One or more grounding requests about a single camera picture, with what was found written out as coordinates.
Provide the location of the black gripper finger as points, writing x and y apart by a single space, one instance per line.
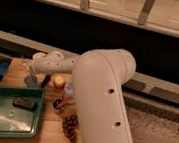
45 81

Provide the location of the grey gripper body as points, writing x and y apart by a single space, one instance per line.
31 80

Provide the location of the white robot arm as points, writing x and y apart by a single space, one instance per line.
97 77

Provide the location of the clear plastic cup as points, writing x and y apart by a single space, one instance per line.
68 91

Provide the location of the yellow round fruit toy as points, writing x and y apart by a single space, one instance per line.
58 82

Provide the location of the dark sponge block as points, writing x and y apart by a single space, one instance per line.
24 103

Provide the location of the blue object at left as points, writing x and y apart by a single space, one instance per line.
3 67

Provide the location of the green plastic tray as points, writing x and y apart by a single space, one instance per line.
18 122

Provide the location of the dark grape bunch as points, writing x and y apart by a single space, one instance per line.
69 125

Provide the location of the wooden board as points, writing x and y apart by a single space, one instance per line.
50 123

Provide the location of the red handled utensil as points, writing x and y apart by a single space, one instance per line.
59 103

